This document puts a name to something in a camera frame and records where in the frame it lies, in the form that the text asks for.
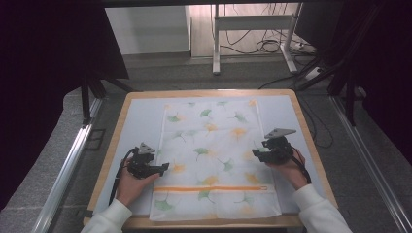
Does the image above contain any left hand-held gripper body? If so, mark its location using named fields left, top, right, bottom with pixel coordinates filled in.
left=127, top=142, right=160, bottom=180

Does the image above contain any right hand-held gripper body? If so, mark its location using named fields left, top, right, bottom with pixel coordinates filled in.
left=261, top=128, right=297, bottom=165

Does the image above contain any white leaf print pillowcase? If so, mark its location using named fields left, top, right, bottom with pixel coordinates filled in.
left=149, top=98, right=282, bottom=222

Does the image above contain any person's right hand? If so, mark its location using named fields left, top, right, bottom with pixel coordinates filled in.
left=265, top=149, right=309, bottom=191

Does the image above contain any person's left hand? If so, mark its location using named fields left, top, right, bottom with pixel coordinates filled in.
left=116, top=158, right=160, bottom=208

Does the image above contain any wooden table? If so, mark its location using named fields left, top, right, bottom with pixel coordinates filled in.
left=83, top=89, right=339, bottom=230

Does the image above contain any pale blue table mat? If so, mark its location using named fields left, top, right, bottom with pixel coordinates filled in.
left=92, top=94, right=326, bottom=217

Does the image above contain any black floor plate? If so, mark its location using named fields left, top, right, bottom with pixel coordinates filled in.
left=85, top=128, right=107, bottom=151

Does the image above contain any black metal stand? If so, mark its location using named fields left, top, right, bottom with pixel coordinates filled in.
left=295, top=3, right=380, bottom=127
left=81, top=69, right=134, bottom=125

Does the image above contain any white power strip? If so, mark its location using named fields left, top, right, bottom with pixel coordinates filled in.
left=292, top=42, right=317, bottom=53
left=304, top=66, right=326, bottom=82

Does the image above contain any black curtain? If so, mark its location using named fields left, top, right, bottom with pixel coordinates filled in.
left=0, top=0, right=130, bottom=212
left=336, top=0, right=412, bottom=164

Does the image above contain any white cabinet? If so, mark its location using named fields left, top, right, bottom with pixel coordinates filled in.
left=105, top=5, right=192, bottom=56

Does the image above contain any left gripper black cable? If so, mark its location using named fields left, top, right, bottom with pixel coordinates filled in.
left=109, top=148, right=138, bottom=206

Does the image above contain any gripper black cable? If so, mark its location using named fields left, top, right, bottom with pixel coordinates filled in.
left=109, top=148, right=138, bottom=206
left=290, top=147, right=313, bottom=184

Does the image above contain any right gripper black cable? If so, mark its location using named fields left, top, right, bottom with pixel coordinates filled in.
left=290, top=147, right=313, bottom=184

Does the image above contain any thin black floor cable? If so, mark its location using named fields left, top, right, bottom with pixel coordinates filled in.
left=297, top=93, right=334, bottom=150

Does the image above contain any aluminium floor rail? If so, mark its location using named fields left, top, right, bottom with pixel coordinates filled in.
left=328, top=95, right=412, bottom=233
left=32, top=98, right=104, bottom=233

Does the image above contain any black floor cables bundle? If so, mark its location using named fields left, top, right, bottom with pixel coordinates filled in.
left=220, top=3, right=294, bottom=56

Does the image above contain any white metal desk frame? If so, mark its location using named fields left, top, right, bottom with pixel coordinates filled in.
left=212, top=3, right=304, bottom=76

